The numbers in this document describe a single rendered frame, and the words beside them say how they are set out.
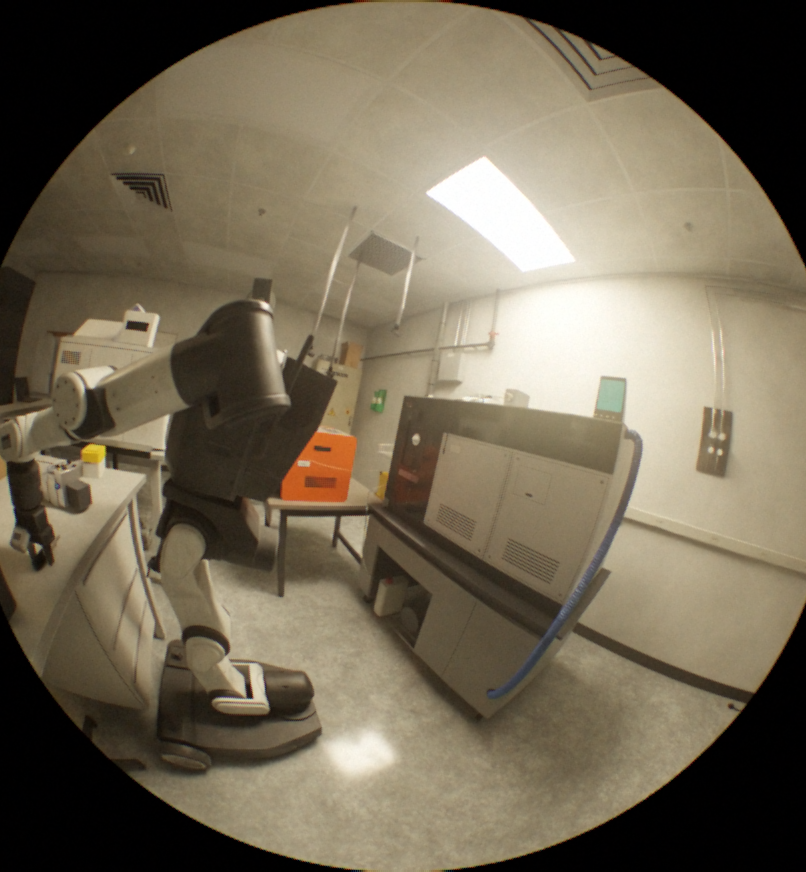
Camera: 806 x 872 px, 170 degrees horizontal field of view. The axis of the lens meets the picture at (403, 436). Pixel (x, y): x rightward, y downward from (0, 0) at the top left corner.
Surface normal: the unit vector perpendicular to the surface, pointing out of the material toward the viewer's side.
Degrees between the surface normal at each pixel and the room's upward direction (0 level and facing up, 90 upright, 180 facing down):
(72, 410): 98
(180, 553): 90
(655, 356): 90
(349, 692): 0
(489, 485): 90
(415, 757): 0
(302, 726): 0
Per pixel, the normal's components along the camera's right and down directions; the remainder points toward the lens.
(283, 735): 0.20, -0.98
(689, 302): -0.81, -0.12
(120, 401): 0.40, 0.29
